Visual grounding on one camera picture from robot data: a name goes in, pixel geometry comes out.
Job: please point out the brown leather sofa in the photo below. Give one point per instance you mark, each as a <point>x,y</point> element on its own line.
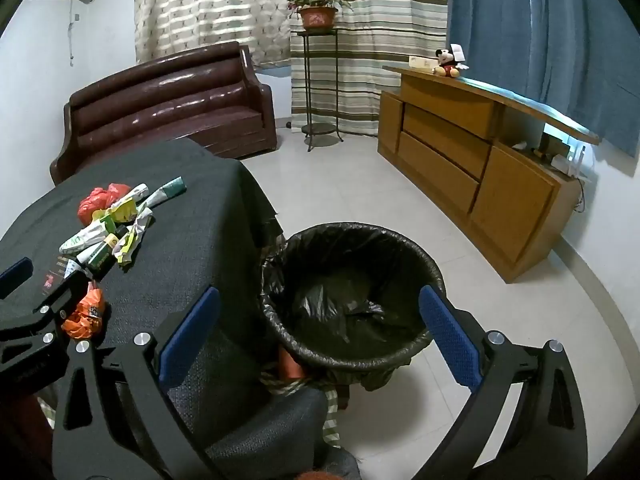
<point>165,105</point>

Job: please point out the tissue box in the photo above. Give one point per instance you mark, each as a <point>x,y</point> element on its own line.
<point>420,63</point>

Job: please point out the black packet with red print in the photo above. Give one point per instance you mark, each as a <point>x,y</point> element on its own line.
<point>57,272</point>

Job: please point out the red plastic bag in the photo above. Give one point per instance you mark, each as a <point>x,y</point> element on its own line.
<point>97,202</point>

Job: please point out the red plastic item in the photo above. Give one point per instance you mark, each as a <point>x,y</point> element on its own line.
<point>292,365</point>

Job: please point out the white green print wrapper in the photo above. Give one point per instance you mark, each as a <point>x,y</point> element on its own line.
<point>82,237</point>

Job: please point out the trash bin with black bag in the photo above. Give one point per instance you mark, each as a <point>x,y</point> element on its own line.
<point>350,260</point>

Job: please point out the white router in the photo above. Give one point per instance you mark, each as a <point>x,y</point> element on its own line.
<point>575,162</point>

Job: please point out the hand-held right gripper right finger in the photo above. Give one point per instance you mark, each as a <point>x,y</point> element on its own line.
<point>450,340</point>

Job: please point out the teal-ended wrapper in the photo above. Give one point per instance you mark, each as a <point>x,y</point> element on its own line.
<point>170,187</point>

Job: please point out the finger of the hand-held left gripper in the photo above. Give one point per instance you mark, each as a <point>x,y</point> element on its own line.
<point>55,300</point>
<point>15,275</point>

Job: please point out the mouse plush toy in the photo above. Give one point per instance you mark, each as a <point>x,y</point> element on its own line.
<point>446,62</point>

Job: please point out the black metal plant stand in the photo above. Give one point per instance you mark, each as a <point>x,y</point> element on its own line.
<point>320,130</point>

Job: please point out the orange wrapper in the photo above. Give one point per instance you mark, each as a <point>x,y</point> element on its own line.
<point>85,312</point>

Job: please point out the striped curtain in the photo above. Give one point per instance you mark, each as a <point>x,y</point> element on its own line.
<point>380,35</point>

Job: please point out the potted plant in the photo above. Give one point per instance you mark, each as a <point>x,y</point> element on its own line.
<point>317,19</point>

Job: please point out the dark green packet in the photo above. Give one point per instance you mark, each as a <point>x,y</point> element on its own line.
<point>100,257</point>

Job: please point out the yellow white wrapper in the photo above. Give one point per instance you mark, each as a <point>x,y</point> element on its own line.
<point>131,242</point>

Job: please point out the small brown box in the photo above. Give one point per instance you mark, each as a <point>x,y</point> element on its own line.
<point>555,146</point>

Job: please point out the dark grey tablecloth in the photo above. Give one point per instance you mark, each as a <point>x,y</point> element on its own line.
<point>175,240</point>

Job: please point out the blue curtain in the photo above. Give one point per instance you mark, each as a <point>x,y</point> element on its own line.
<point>540,25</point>

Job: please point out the wooden cabinet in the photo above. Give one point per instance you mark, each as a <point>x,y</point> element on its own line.
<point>510,200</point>

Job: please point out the beige patterned curtain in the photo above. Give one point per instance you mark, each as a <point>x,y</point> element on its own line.
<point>210,5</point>

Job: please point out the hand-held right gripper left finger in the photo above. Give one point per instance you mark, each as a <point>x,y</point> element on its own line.
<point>190,340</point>

